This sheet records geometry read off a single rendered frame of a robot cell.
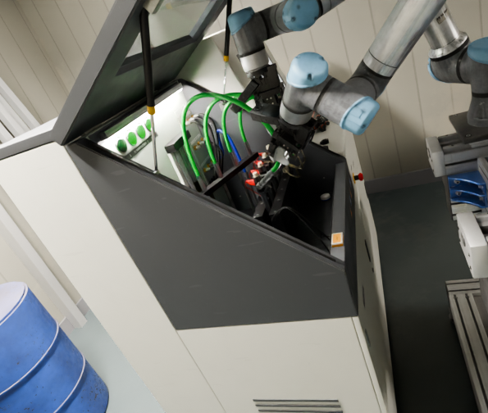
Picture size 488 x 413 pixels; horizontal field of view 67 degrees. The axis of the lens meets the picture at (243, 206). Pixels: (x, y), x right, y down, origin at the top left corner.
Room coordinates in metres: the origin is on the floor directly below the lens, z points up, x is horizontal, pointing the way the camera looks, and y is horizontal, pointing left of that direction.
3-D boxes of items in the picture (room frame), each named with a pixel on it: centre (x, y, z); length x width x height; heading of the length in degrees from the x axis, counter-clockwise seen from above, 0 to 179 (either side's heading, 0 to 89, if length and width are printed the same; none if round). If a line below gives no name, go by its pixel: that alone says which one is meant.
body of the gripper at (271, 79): (1.09, -0.19, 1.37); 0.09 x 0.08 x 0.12; 66
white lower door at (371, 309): (1.05, -0.31, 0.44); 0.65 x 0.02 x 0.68; 156
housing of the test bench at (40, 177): (1.67, 0.20, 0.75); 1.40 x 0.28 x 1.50; 156
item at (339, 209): (1.06, -0.29, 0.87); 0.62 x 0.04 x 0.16; 156
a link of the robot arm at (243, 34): (1.10, -0.19, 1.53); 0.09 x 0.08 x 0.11; 95
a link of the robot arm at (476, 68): (1.03, -0.83, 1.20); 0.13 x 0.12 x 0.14; 5
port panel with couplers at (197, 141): (1.49, 0.06, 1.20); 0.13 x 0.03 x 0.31; 156
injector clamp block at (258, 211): (1.27, -0.13, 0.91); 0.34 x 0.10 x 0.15; 156
